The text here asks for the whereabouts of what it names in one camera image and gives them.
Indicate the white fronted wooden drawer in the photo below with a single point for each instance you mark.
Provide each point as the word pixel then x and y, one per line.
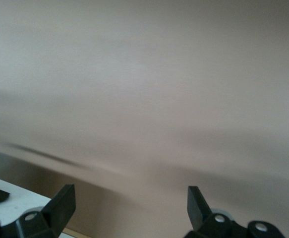
pixel 17 208

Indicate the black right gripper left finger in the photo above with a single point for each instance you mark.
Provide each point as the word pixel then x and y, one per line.
pixel 57 208

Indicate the brown table cover sheet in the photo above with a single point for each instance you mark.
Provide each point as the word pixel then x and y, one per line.
pixel 144 74

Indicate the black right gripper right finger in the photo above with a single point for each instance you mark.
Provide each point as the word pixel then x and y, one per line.
pixel 198 208

